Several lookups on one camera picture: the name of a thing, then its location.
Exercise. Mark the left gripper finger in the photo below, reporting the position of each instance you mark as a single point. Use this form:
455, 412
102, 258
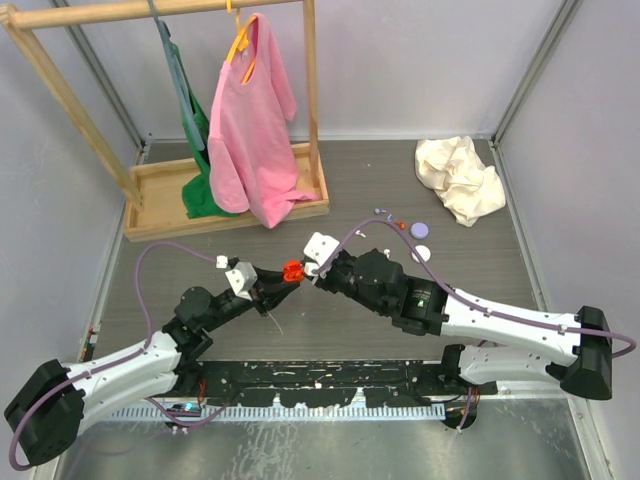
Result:
277, 293
269, 277

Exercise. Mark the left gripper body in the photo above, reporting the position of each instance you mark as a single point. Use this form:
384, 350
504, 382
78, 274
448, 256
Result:
261, 298

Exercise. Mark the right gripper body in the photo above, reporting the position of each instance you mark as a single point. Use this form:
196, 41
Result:
340, 276

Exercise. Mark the orange charging case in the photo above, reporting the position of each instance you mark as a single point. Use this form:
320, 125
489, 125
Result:
293, 272

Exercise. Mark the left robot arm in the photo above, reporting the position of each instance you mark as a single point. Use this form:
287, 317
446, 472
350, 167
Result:
61, 401

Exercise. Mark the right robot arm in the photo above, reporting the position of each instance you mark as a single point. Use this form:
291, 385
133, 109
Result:
573, 350

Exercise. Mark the white charging case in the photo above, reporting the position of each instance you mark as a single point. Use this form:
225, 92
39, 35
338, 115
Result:
421, 253

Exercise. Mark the purple charging case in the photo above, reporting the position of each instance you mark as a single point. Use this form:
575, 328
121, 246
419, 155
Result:
419, 230

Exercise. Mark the pink shirt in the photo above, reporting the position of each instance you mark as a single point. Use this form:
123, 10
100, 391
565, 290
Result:
252, 164

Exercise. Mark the wooden clothes rack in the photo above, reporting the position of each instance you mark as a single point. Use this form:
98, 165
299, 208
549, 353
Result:
154, 208

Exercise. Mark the cream crumpled cloth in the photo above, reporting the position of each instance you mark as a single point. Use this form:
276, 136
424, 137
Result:
454, 171

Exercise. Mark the yellow hanger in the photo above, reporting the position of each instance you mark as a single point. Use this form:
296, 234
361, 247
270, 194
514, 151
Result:
241, 41

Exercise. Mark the grey-blue hanger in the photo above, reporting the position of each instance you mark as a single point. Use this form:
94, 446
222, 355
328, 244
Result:
178, 80

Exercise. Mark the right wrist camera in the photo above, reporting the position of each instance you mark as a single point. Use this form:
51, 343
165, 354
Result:
319, 248

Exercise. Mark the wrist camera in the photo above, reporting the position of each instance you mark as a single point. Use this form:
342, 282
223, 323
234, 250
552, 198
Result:
319, 248
242, 278

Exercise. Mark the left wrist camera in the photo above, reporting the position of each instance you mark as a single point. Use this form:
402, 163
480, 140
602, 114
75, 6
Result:
242, 278

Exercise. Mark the slotted cable duct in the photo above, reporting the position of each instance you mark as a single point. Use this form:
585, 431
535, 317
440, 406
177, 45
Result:
356, 411

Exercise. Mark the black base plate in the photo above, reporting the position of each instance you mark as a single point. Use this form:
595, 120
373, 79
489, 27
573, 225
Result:
314, 384

